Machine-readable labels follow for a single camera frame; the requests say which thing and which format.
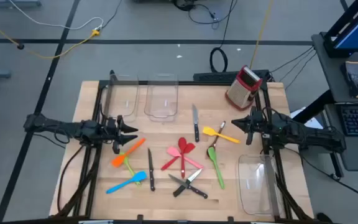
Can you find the white cable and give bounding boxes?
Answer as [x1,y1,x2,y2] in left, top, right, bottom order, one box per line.
[9,0,104,31]

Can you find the yellow silicone spatula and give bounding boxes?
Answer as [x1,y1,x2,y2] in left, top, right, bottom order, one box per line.
[202,126,241,144]

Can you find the blue silicone spatula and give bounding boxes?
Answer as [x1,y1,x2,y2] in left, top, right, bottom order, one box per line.
[105,170,148,195]

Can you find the pink silicone spatula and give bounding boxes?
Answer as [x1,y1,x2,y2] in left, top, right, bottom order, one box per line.
[166,146,204,170]

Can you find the clear plastic bin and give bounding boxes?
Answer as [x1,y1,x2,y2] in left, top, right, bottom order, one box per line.
[144,73,180,123]
[235,154,284,216]
[103,73,140,123]

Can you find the grey black work gloves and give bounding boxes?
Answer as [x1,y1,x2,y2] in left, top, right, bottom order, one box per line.
[341,60,358,100]

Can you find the red silicone spoon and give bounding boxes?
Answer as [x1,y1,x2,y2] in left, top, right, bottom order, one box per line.
[178,136,188,180]

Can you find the long narrow black-handled knife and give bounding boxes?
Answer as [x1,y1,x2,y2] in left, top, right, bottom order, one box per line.
[147,147,156,192]

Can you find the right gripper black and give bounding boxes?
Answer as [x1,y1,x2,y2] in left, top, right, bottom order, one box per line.
[231,107,273,147]

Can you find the orange silicone spatula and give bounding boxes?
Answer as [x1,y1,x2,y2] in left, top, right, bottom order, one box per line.
[111,138,147,168]

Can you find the black desk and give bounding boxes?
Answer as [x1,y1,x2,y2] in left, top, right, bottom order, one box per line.
[292,30,358,180]

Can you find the black power strip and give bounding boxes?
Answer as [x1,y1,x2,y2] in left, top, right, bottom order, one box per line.
[193,69,270,83]

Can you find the yellow hanging cable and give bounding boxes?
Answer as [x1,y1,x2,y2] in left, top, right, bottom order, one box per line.
[249,0,275,70]

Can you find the black cable tangle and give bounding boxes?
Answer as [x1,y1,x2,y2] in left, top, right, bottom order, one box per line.
[173,0,239,30]

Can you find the broad silver blade knife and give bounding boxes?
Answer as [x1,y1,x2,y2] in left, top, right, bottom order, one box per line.
[191,103,200,143]

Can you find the white paper sheet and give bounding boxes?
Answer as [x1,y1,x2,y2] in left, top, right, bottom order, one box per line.
[290,107,323,130]

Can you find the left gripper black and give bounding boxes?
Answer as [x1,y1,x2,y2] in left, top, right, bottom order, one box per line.
[104,114,139,155]

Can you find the yellow cable with plug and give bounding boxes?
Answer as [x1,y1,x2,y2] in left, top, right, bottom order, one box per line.
[0,12,101,60]

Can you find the green silicone spatula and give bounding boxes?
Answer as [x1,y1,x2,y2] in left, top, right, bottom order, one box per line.
[206,146,226,190]

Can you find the red silicone spatula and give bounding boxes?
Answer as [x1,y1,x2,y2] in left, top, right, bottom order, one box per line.
[160,142,196,171]

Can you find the red steel box grater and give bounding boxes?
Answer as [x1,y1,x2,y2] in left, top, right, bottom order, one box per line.
[224,64,264,111]

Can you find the silver blade round-handled knife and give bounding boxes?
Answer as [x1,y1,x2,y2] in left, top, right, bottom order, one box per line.
[172,168,204,198]

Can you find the black coiled cable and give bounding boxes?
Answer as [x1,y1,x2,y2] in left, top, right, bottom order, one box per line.
[209,0,239,74]

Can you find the dark serrated riveted-handle knife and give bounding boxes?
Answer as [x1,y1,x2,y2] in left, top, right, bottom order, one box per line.
[168,173,209,200]

